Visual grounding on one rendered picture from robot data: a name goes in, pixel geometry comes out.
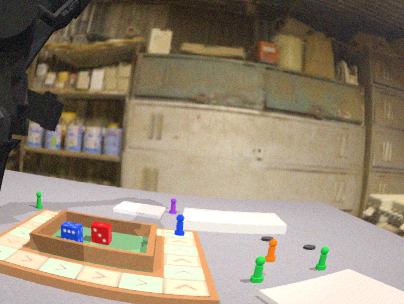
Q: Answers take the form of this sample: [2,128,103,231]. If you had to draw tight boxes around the red die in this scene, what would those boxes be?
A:
[91,221,112,245]

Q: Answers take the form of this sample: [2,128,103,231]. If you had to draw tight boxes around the green pawn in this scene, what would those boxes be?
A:
[315,246,329,271]
[36,191,43,209]
[250,256,266,283]

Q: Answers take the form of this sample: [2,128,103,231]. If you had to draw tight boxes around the blue die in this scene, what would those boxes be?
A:
[61,221,83,243]

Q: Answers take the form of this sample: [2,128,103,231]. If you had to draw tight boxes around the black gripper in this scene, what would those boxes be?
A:
[0,56,29,191]

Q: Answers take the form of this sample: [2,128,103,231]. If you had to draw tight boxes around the blue pawn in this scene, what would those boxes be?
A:
[174,215,185,236]

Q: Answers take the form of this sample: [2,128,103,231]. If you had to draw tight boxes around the purple game pawn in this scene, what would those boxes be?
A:
[169,199,177,215]

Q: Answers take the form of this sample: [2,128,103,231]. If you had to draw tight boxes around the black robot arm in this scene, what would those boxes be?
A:
[0,0,91,131]

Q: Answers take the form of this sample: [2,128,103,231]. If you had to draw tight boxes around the orange pawn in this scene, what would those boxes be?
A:
[265,239,277,262]

